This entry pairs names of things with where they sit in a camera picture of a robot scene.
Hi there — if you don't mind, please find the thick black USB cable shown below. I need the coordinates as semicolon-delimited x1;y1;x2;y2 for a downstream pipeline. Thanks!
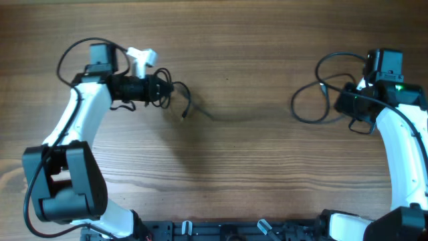
144;67;193;118

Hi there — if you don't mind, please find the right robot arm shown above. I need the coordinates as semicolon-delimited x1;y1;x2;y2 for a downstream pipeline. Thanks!
326;48;427;240

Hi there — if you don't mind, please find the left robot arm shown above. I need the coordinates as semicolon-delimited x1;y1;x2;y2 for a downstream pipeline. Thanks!
22;37;173;240

